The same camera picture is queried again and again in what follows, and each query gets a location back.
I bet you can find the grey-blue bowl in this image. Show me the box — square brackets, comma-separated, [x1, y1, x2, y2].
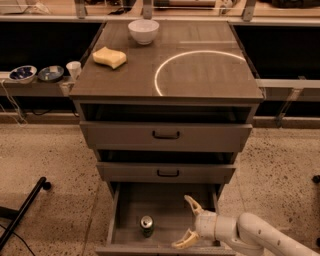
[38, 65, 64, 83]

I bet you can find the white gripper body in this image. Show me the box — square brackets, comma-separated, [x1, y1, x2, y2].
[195, 210, 217, 241]

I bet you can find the white cable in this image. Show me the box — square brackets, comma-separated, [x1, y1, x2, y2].
[0, 79, 28, 126]

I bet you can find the low side shelf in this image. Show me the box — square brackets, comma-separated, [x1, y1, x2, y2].
[0, 72, 74, 97]

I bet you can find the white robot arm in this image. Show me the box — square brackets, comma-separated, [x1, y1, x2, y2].
[172, 195, 320, 256]

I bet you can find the grey drawer cabinet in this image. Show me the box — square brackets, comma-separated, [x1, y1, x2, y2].
[68, 19, 265, 193]

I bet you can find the middle grey drawer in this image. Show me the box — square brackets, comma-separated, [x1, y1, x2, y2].
[97, 162, 236, 184]

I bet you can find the blue patterned bowl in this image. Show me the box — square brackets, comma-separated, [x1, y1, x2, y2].
[9, 65, 37, 84]

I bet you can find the white ceramic bowl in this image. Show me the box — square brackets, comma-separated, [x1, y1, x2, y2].
[128, 19, 160, 45]

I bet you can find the grey drawer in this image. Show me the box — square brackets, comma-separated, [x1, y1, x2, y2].
[96, 183, 235, 256]
[80, 121, 252, 152]
[97, 162, 236, 184]

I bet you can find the yellow sponge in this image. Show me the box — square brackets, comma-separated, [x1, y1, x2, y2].
[93, 47, 127, 69]

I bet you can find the top grey drawer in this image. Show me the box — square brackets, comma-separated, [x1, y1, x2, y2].
[80, 121, 252, 152]

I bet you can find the black stand leg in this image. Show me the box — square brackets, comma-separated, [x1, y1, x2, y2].
[0, 177, 51, 250]

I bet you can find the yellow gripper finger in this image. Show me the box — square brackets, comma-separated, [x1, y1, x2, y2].
[184, 195, 203, 216]
[171, 229, 200, 249]

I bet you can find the green soda can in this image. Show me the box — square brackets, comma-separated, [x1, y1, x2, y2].
[140, 215, 154, 238]

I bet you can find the white paper cup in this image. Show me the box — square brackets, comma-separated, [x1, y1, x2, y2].
[66, 61, 82, 80]

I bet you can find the bottom grey drawer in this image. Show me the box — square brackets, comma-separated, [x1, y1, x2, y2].
[96, 183, 235, 256]

